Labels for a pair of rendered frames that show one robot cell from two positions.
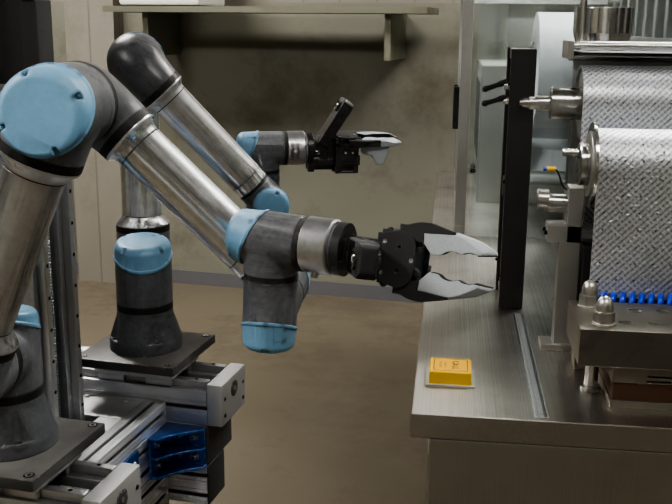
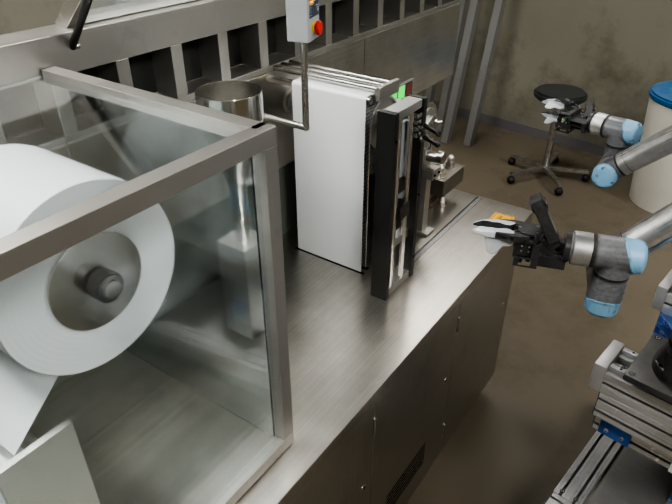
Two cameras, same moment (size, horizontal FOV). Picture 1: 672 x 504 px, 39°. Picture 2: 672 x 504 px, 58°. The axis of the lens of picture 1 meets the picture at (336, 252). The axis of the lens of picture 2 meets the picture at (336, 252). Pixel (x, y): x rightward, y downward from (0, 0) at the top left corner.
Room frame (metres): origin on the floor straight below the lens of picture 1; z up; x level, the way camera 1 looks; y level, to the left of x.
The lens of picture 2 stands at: (3.33, 0.14, 1.92)
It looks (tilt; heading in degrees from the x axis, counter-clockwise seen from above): 33 degrees down; 208
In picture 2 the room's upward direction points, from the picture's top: straight up
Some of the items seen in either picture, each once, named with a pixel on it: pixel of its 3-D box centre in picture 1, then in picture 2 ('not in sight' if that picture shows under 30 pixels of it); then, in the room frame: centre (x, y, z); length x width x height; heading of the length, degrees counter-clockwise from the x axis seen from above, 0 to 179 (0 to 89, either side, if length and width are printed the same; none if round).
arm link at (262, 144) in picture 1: (261, 149); (617, 255); (2.07, 0.17, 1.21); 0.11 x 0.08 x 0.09; 101
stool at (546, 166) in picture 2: not in sight; (548, 134); (-0.95, -0.43, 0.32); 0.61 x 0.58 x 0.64; 157
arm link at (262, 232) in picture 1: (271, 241); (621, 131); (1.24, 0.09, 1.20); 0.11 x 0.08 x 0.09; 68
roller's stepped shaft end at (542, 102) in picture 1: (535, 103); not in sight; (1.90, -0.39, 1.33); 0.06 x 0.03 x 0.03; 83
